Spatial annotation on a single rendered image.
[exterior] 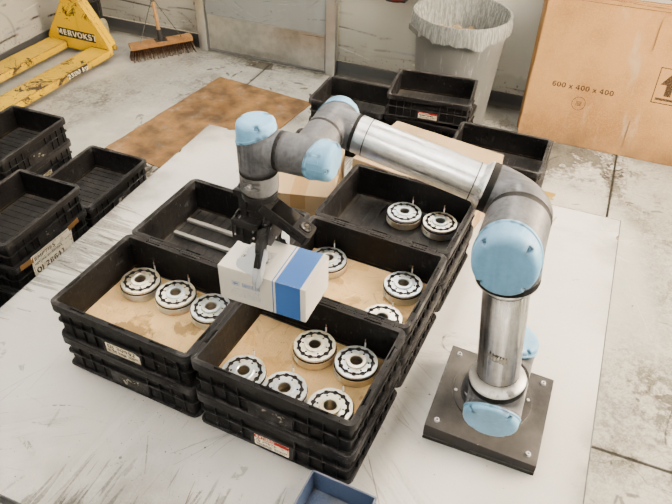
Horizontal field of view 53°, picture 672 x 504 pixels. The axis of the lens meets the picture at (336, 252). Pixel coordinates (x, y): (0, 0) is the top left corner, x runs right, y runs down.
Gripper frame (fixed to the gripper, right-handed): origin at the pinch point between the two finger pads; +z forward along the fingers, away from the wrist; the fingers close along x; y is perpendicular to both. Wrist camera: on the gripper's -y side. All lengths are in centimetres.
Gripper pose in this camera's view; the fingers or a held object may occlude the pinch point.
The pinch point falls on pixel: (274, 269)
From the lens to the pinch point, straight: 142.7
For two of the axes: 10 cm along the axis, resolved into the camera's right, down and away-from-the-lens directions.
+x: -3.8, 5.9, -7.2
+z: -0.1, 7.7, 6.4
